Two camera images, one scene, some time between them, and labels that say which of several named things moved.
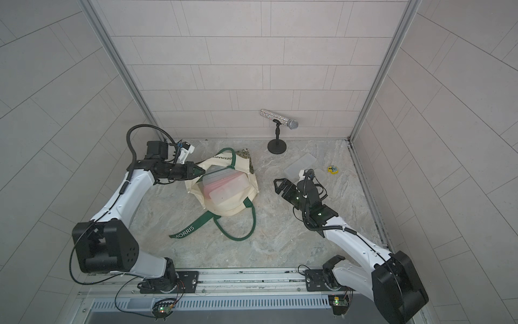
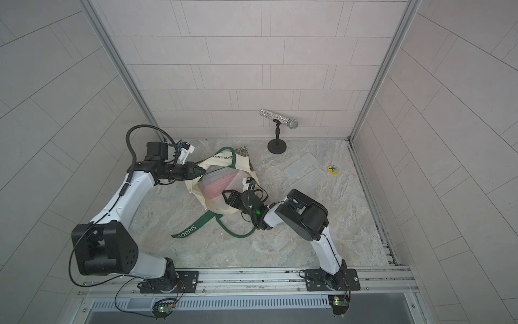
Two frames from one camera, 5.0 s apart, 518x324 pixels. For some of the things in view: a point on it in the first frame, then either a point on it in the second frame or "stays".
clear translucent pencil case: (305, 161) stays
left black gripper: (189, 170) stays
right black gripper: (289, 193) to (236, 202)
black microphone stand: (277, 146) stays
